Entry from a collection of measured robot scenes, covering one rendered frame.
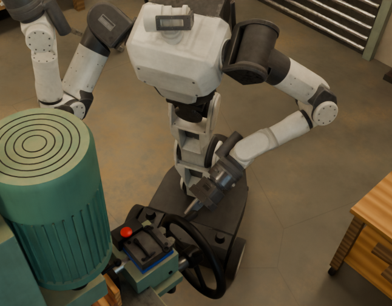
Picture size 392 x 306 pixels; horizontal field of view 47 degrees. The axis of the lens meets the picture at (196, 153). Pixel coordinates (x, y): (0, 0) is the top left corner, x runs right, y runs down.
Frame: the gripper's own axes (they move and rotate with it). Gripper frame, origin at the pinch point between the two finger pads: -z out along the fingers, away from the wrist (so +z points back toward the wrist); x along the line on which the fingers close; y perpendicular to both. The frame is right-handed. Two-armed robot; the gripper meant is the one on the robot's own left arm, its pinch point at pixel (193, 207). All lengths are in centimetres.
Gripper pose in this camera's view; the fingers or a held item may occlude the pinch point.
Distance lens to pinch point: 137.2
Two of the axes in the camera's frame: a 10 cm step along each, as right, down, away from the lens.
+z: 6.8, -7.3, 0.4
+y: -5.6, -5.5, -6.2
